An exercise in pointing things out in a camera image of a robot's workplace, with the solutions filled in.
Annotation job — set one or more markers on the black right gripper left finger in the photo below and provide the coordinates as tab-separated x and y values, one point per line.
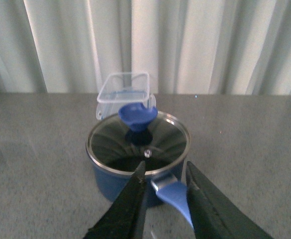
126	216

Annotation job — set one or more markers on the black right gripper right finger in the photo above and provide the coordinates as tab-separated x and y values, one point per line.
213	215

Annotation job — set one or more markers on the dark blue saucepan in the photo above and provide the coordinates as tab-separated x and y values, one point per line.
163	176

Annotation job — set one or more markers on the glass lid with blue knob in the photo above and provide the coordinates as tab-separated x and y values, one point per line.
115	148

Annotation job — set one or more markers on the clear plastic food container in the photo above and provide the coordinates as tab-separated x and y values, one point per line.
123	88

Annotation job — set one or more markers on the white pleated curtain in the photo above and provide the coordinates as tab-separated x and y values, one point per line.
234	47

